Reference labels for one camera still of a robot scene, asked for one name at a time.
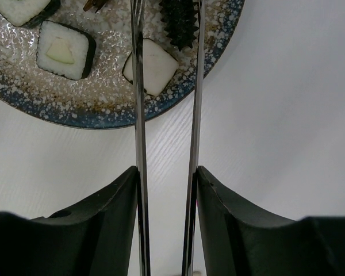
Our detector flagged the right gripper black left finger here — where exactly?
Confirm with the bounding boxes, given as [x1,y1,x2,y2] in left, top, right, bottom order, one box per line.
[0,166,137,275]

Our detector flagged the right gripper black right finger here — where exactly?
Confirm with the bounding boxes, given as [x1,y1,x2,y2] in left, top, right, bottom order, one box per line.
[197,166,345,275]

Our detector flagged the black spiky sea cucumber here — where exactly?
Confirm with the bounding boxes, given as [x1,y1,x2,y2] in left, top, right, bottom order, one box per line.
[159,0,199,51]

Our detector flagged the brown seaweed piece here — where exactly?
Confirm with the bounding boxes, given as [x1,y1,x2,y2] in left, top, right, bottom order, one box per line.
[83,0,108,13]

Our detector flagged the metal tongs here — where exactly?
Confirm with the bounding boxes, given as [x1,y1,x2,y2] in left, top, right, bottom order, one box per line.
[131,1,205,275]

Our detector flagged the speckled ceramic plate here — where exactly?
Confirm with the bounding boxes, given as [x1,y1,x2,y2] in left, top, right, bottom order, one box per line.
[0,1,244,129]

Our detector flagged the plain white sushi roll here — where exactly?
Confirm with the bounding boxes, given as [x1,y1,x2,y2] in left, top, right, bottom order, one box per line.
[122,38,179,97]

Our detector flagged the cucumber sushi roll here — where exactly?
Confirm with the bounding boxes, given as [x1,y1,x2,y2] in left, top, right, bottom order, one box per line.
[36,20,97,81]

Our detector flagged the green dot sushi roll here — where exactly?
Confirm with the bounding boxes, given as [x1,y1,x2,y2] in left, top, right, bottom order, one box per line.
[0,0,61,29]

